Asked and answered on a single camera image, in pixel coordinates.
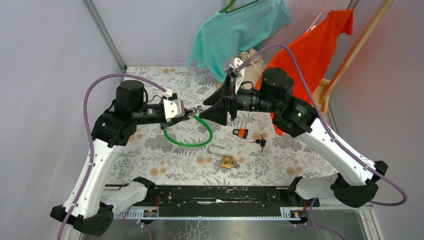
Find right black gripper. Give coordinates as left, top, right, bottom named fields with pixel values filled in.
left=199, top=72, right=279, bottom=126

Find green cable lock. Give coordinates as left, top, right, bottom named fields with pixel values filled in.
left=163, top=115, right=214, bottom=148

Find brass padlock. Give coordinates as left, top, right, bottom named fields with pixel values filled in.
left=207, top=145, right=236, bottom=169

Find small silver keys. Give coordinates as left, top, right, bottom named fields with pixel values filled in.
left=231, top=160, right=240, bottom=169

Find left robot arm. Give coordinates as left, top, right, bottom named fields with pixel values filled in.
left=50, top=80, right=200, bottom=237

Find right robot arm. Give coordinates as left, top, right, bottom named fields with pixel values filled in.
left=199, top=67, right=388, bottom=208

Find orange black padlock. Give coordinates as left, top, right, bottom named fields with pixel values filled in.
left=232, top=128, right=249, bottom=139

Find floral table cloth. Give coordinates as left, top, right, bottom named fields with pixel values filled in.
left=105, top=65, right=339, bottom=187

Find beige cloth bag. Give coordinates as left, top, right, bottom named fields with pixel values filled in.
left=236, top=48, right=265, bottom=89

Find black head keys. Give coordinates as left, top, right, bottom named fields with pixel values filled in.
left=252, top=135, right=267, bottom=153

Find teal t-shirt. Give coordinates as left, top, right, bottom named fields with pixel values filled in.
left=187, top=0, right=292, bottom=83

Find green hanger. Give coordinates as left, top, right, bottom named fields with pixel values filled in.
left=219, top=0, right=258, bottom=14

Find wooden clothes rack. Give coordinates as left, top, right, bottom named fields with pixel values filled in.
left=312, top=0, right=393, bottom=117

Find orange t-shirt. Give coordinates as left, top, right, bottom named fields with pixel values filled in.
left=253, top=8, right=355, bottom=137

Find pink hanger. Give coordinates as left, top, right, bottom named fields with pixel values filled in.
left=305, top=0, right=331, bottom=33

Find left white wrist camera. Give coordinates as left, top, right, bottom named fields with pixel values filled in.
left=162, top=90, right=185, bottom=122

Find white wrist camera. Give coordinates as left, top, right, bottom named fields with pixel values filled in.
left=162, top=90, right=185, bottom=122
left=224, top=56, right=245, bottom=94

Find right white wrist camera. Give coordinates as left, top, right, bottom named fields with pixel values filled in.
left=224, top=56, right=245, bottom=94

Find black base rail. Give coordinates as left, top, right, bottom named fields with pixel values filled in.
left=134, top=185, right=320, bottom=219

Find aluminium frame profile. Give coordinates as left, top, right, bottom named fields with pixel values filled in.
left=82, top=0, right=127, bottom=73

